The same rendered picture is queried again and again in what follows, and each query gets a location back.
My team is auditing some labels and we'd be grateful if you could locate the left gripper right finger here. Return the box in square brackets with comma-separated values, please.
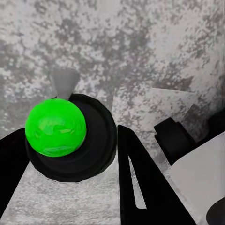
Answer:
[117, 125, 196, 225]

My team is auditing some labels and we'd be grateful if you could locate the insectifuge atomizer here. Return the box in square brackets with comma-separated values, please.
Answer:
[25, 66, 117, 183]

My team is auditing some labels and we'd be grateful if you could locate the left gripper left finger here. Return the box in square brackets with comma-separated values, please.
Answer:
[0, 128, 30, 219]

